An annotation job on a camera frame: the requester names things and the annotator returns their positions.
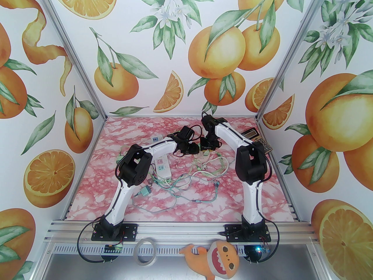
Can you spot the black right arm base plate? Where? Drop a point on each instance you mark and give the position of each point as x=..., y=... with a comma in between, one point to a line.
x=233, y=233

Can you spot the small grey plug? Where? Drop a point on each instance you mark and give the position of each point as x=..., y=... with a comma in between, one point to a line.
x=149, y=181

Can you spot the orange shark plush toy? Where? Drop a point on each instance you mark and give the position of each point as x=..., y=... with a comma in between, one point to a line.
x=224, y=258

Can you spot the grey metal tray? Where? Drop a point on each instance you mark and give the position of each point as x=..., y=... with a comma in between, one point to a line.
x=87, y=270

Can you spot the aluminium back frame rail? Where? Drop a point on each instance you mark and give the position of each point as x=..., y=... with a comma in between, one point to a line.
x=145, y=116

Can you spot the aluminium right frame post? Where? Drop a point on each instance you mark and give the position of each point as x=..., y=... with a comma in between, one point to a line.
x=287, y=54

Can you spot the aluminium front frame rail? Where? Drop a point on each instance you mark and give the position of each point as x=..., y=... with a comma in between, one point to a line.
x=180, y=229

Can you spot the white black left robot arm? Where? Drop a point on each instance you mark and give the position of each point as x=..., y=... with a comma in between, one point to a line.
x=119, y=203

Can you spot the aluminium left frame post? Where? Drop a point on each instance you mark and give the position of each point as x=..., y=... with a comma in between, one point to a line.
x=74, y=54

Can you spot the black gold calculator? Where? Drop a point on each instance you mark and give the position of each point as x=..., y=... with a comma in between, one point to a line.
x=263, y=144

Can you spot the teal power plug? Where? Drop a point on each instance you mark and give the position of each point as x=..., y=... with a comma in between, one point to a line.
x=145, y=190
x=119, y=158

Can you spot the long white power strip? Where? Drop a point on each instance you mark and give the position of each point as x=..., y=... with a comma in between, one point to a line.
x=163, y=168

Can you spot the round white power socket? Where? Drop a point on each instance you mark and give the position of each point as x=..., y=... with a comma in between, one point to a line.
x=204, y=158

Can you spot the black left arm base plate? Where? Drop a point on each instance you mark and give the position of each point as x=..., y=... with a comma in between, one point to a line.
x=131, y=232

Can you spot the aluminium frame post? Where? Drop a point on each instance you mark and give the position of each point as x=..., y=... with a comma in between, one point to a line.
x=287, y=54
x=74, y=54

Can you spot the clear tape roll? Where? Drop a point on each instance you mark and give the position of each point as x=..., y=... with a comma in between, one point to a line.
x=145, y=240

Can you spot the pink marble pattern mat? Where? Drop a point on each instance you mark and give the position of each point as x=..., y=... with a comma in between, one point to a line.
x=204, y=214

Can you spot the aluminium frame rail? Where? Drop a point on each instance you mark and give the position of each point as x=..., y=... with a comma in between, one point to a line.
x=180, y=229
x=145, y=116

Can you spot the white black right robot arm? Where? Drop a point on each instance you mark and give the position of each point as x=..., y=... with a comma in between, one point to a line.
x=250, y=203

